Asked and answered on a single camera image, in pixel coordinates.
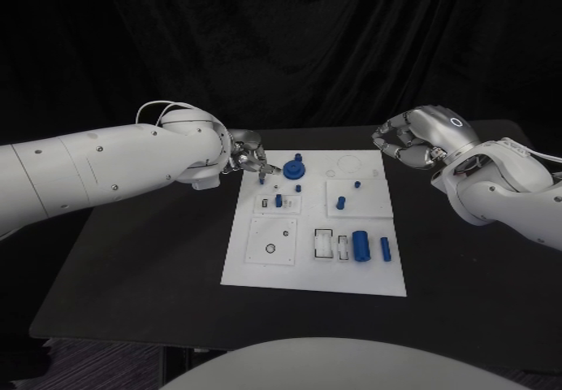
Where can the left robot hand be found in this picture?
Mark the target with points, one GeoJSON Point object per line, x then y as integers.
{"type": "Point", "coordinates": [249, 152]}

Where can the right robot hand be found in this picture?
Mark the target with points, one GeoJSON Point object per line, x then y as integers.
{"type": "Point", "coordinates": [434, 134]}

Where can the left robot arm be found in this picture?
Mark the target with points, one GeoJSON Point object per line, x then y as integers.
{"type": "Point", "coordinates": [109, 164]}

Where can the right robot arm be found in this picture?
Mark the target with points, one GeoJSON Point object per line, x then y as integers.
{"type": "Point", "coordinates": [496, 189]}

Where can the white task board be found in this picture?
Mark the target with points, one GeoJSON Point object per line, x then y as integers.
{"type": "Point", "coordinates": [315, 274]}

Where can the blue gear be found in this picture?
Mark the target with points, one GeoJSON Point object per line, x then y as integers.
{"type": "Point", "coordinates": [292, 170]}

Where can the blue plug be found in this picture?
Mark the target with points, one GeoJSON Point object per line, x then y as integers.
{"type": "Point", "coordinates": [278, 200]}

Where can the long thin blue cylinder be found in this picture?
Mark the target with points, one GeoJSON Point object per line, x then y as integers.
{"type": "Point", "coordinates": [385, 249]}

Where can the large blue cylinder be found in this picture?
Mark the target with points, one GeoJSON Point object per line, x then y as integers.
{"type": "Point", "coordinates": [360, 246]}

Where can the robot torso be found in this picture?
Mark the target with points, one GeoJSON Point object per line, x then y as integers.
{"type": "Point", "coordinates": [341, 365]}

